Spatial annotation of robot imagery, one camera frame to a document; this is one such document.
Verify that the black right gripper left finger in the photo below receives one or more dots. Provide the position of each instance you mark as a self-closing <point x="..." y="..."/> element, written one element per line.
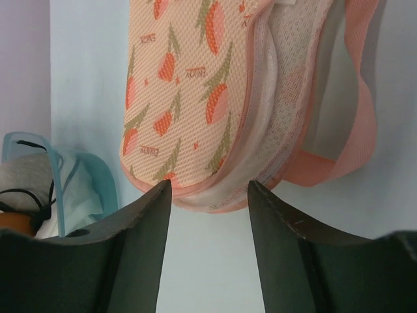
<point x="113" y="265"/>

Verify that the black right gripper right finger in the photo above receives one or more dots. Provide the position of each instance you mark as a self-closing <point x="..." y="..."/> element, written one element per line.
<point x="308" y="266"/>

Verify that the pink mesh laundry bag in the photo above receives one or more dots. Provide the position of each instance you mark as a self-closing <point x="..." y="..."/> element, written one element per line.
<point x="220" y="93"/>

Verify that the white bra in basin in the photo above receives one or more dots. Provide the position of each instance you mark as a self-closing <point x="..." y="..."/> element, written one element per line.
<point x="75" y="203"/>

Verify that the grey bra in basin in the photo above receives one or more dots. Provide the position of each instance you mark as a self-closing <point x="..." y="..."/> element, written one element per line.
<point x="29" y="172"/>

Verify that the blue plastic basin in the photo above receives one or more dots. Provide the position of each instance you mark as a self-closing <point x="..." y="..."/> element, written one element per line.
<point x="49" y="191"/>

